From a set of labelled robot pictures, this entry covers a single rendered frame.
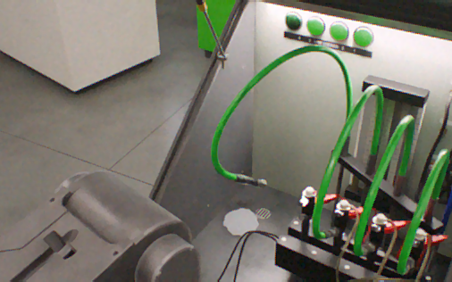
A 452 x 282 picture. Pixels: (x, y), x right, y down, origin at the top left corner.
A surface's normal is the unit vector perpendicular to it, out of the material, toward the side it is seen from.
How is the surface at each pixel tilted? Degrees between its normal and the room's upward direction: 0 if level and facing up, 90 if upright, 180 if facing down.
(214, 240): 0
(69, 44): 90
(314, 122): 90
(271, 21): 90
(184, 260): 90
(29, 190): 0
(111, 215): 20
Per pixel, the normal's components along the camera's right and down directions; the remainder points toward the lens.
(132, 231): -0.24, -0.62
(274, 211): -0.01, -0.82
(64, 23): 0.74, 0.38
